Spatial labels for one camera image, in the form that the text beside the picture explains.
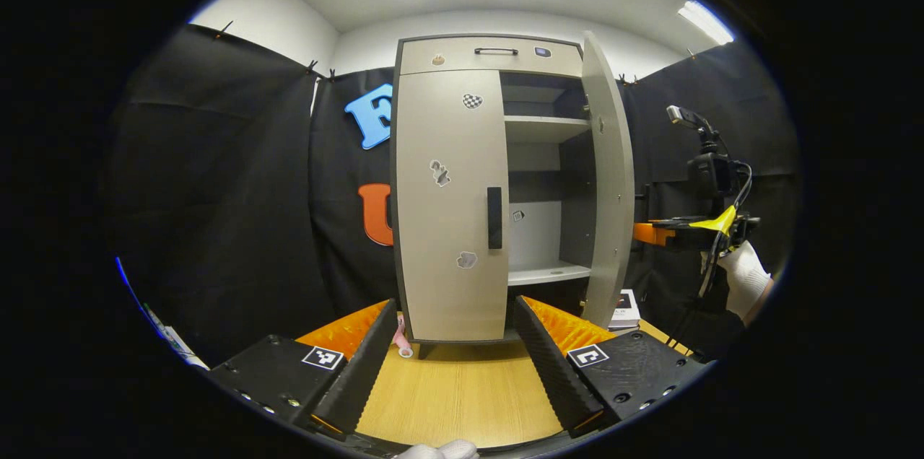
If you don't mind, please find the white flat object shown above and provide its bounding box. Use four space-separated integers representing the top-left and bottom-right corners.
141 300 210 371

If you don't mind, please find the black backdrop cloth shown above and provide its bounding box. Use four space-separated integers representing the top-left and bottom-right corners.
105 22 802 366

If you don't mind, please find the narrow ceiling light strip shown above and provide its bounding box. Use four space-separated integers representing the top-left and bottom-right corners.
677 0 736 46

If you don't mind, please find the white book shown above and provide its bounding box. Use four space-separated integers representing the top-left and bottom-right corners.
609 289 642 331

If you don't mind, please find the black cable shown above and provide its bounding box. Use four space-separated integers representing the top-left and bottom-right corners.
668 163 754 348

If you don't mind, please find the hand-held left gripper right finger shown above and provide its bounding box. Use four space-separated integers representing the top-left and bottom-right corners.
513 295 714 440

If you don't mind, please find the beige double-door shoe cabinet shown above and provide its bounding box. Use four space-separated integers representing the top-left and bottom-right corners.
390 32 636 361

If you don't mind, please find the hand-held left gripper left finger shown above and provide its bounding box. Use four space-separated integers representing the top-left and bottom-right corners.
208 298 400 441

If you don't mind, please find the pink and green plush toy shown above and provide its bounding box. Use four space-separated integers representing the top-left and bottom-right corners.
393 315 414 359

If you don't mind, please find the beige cabinet drawer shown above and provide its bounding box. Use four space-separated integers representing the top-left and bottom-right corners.
399 37 584 77

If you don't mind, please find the white cabinet shelf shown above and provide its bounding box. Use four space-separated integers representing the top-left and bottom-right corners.
507 262 593 287
504 115 591 144

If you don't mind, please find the beige cabinet door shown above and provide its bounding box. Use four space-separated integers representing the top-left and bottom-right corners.
580 30 636 330
396 69 510 343

